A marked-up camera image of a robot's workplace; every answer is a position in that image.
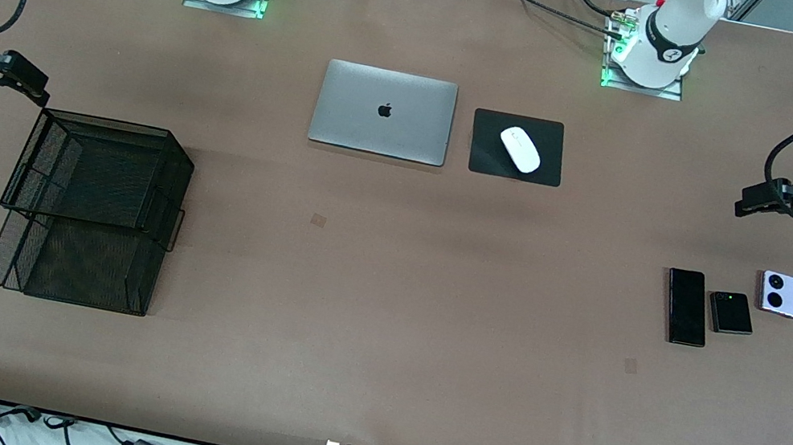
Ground lilac flip phone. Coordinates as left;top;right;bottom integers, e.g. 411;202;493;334
754;269;793;319

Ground black mesh two-tier tray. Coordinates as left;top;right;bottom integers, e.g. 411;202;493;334
0;102;202;322

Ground silver closed laptop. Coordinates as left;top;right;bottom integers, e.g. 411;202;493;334
306;57;461;169

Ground small black phone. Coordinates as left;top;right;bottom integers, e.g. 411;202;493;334
703;288;760;341

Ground black mouse pad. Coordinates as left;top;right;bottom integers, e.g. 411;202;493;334
464;107;571;189

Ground black slab smartphone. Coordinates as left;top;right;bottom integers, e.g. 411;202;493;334
656;267;719;350

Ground white computer mouse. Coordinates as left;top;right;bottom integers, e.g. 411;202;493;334
494;124;546;176

